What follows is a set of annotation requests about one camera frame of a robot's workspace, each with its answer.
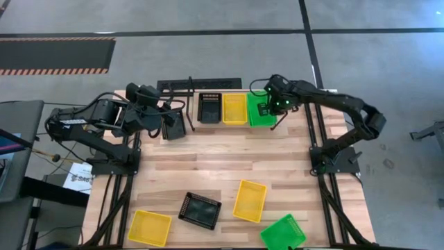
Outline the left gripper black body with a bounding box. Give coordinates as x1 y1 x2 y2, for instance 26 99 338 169
159 101 181 126

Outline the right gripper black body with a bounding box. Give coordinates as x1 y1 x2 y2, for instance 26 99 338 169
268 90 300 116

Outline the green plastic slotted basket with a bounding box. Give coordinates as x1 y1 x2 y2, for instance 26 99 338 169
259 212 307 250
246 90 278 128

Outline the black plastic slotted basket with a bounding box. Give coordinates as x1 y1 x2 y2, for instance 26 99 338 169
178 191 223 231
160 110 187 141
196 92 223 124

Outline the yellow plastic slotted basket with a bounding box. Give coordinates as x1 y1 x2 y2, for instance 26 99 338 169
127 209 173 248
221 92 248 126
232 178 268 224

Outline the black perforated metal bar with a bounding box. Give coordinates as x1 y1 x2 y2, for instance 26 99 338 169
156 77 243 92

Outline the white printed paper sheet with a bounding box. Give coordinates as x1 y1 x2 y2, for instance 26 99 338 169
62 161 94 195

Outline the hazard striped black floor mat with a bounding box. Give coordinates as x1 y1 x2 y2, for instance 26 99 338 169
0 37 117 76

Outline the black desk beam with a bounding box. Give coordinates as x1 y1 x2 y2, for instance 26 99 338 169
20 176 89 208

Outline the gray desk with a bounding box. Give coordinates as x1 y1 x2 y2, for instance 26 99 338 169
0 99 45 203

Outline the gray metal cart leg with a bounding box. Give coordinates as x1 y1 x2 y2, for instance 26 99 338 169
409 119 444 151

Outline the gray cabinet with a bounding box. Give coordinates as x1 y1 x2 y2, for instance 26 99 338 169
0 196 35 250

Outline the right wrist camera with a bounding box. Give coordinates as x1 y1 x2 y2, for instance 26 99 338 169
264 74 286 93

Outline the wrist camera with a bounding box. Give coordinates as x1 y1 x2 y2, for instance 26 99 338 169
264 74 286 93
138 84 162 104

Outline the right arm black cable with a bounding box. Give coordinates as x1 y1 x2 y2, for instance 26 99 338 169
248 78 271 97

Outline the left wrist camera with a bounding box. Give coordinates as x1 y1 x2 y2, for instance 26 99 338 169
138 84 162 104

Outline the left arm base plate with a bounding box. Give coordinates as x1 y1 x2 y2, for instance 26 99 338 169
86 147 142 176

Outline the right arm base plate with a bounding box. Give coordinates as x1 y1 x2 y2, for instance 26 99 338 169
309 144 361 176

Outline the thin yellow cable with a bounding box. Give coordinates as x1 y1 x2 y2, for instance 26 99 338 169
31 147 87 165

